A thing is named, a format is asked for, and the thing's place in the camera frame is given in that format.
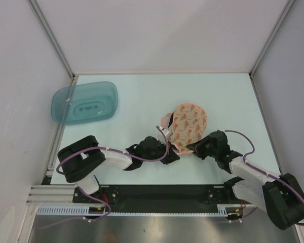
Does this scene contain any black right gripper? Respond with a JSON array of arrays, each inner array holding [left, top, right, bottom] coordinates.
[[186, 135, 219, 160]]

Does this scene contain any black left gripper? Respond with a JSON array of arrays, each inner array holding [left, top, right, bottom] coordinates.
[[141, 139, 179, 165]]

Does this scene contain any floral mesh laundry bag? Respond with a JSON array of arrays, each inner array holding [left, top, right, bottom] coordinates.
[[161, 103, 208, 155]]

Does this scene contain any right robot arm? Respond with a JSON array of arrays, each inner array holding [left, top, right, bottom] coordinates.
[[187, 131, 304, 230]]

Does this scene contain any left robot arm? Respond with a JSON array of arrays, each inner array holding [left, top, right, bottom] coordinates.
[[56, 135, 180, 203]]

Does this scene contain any teal plastic container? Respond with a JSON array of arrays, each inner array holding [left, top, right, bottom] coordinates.
[[51, 82, 119, 125]]

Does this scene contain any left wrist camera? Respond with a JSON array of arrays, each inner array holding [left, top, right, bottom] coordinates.
[[157, 126, 173, 139]]

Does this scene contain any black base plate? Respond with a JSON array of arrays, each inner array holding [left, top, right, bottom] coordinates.
[[73, 184, 254, 215]]

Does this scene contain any grey cable duct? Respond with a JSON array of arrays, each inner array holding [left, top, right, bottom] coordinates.
[[36, 205, 241, 217]]

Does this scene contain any aluminium frame rail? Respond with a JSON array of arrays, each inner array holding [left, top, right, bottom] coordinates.
[[26, 185, 75, 206]]

